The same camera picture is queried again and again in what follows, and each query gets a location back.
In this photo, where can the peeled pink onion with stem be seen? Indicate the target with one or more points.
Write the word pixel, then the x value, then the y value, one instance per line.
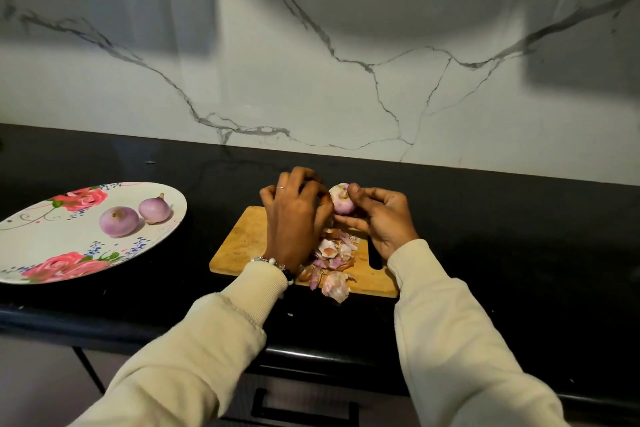
pixel 154 210

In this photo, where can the person's right forearm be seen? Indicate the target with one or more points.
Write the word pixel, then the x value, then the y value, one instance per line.
pixel 450 341

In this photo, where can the person's left middle finger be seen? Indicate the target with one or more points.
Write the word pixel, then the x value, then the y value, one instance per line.
pixel 301 175

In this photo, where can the wooden cutting board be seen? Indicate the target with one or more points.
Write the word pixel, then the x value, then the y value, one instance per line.
pixel 245 246

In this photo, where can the person's left thumb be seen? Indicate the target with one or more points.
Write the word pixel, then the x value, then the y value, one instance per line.
pixel 325 214

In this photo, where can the person's right hand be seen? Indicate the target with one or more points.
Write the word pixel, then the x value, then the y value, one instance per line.
pixel 392 226

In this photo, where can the person's right thumb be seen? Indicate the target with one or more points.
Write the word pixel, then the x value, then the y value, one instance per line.
pixel 351 224

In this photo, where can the person's left forearm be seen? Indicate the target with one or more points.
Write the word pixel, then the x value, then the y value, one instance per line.
pixel 200 341

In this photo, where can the partly peeled pink onion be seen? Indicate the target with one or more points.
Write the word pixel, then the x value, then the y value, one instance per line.
pixel 341 201

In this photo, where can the person's left little finger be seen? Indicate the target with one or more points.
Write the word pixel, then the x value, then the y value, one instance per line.
pixel 267 195

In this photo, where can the person's left hand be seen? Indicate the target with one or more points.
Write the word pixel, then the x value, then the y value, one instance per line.
pixel 292 226

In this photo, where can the white floral oval plate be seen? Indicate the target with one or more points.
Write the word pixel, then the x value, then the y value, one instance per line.
pixel 60 241

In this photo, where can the pile of onion peels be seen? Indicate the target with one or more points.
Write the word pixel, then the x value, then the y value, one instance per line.
pixel 332 261

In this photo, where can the round peeled pink onion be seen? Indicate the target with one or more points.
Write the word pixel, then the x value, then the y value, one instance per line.
pixel 119 221

